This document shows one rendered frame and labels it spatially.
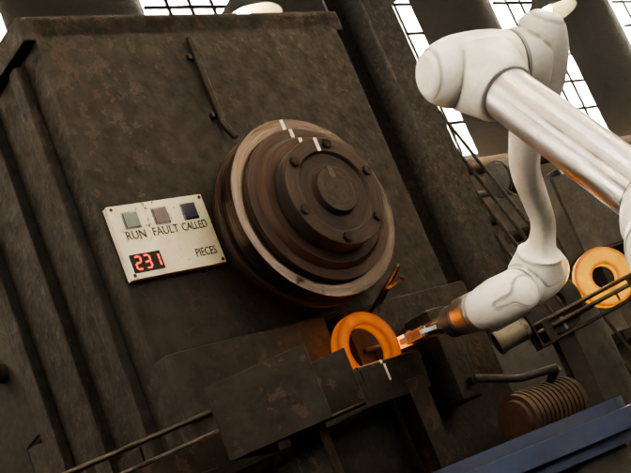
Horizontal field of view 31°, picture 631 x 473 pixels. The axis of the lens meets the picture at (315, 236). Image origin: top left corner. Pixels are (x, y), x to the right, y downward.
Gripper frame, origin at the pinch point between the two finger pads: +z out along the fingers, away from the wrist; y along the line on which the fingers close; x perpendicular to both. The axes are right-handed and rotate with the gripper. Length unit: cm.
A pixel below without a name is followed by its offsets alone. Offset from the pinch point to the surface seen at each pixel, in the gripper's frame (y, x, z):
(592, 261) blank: 49, 4, -23
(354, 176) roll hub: -2.8, 40.7, -5.6
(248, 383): -71, -2, -33
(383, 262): 2.3, 19.8, 0.0
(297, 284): -25.8, 19.0, 0.0
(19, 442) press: 103, 41, 456
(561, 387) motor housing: 25.2, -22.4, -19.5
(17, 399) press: 105, 65, 446
